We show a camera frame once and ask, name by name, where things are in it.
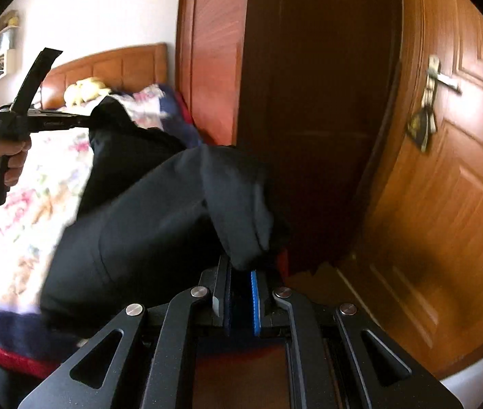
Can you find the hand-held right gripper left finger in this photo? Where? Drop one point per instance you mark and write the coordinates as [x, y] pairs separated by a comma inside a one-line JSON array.
[[224, 306]]

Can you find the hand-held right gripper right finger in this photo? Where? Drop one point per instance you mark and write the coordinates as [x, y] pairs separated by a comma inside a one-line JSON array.
[[255, 306]]

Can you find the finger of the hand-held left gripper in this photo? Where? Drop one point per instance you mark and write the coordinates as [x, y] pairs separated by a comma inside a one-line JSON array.
[[82, 120]]

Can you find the black double-breasted coat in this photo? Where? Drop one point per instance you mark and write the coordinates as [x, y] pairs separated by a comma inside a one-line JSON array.
[[139, 221]]

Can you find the yellow plush toy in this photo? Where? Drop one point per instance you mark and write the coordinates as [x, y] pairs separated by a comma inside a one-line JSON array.
[[84, 89]]

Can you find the wooden bed headboard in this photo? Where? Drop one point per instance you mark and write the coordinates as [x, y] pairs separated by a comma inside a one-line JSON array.
[[109, 68]]

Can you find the floral blanket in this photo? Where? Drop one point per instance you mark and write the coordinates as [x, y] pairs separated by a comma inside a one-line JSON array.
[[24, 221]]

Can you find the wooden slatted wardrobe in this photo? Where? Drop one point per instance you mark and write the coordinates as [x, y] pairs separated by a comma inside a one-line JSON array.
[[211, 51]]

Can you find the wooden door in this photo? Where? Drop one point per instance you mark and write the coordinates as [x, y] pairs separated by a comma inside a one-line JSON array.
[[458, 221]]

